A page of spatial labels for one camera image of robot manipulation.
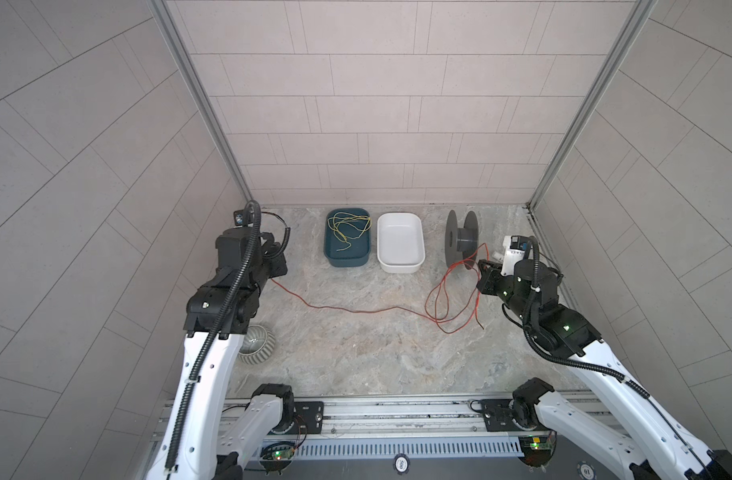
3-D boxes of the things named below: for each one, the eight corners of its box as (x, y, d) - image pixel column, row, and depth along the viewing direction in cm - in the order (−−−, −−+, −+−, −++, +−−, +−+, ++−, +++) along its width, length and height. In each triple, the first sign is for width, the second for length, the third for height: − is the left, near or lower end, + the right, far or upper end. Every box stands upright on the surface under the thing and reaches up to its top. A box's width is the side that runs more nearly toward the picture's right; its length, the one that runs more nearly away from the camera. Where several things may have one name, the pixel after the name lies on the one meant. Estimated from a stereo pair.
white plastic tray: (376, 274, 99) (376, 265, 95) (376, 222, 114) (376, 212, 110) (425, 274, 99) (427, 265, 95) (419, 222, 114) (421, 212, 110)
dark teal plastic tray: (322, 266, 101) (319, 256, 96) (329, 218, 115) (327, 208, 110) (369, 266, 101) (369, 256, 96) (370, 219, 115) (370, 208, 110)
